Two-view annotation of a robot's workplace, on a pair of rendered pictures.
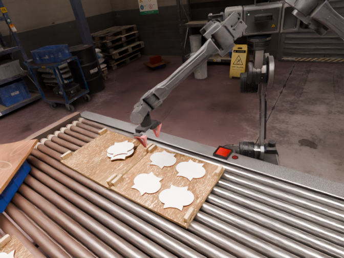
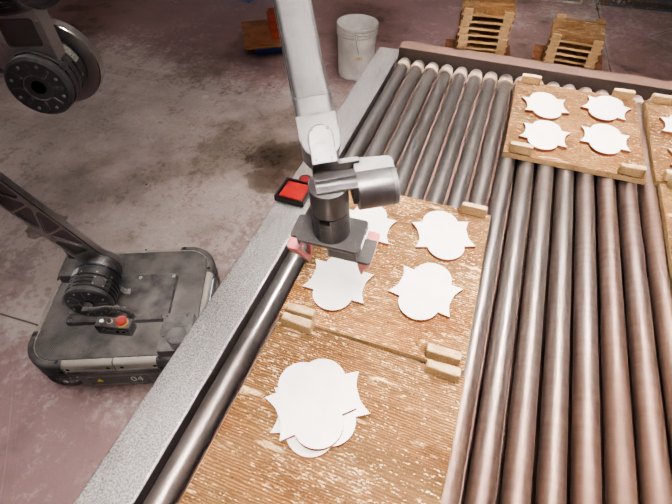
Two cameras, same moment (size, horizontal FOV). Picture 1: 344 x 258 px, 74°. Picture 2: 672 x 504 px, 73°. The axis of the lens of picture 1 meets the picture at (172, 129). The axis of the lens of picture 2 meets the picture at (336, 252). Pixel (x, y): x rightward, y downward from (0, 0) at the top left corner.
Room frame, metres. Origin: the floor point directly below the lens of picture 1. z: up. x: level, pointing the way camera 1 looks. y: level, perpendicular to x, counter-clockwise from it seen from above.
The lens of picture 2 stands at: (1.11, 0.59, 1.65)
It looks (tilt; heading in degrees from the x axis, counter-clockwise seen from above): 48 degrees down; 250
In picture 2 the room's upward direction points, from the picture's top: straight up
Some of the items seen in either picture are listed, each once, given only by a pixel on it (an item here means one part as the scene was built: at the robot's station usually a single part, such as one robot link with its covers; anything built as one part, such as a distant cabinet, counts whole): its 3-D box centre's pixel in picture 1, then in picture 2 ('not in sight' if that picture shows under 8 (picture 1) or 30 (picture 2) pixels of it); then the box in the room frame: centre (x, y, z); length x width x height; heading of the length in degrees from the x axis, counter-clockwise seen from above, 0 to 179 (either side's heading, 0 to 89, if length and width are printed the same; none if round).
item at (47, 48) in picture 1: (51, 54); not in sight; (4.13, 1.82, 0.96); 0.50 x 0.38 x 0.21; 68
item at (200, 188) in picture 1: (168, 178); (394, 262); (0.78, 0.05, 0.93); 0.41 x 0.35 x 0.02; 51
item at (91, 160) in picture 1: (108, 154); (327, 458); (1.05, 0.38, 0.93); 0.41 x 0.35 x 0.02; 50
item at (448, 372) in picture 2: (112, 178); (442, 370); (0.82, 0.32, 0.95); 0.06 x 0.02 x 0.03; 140
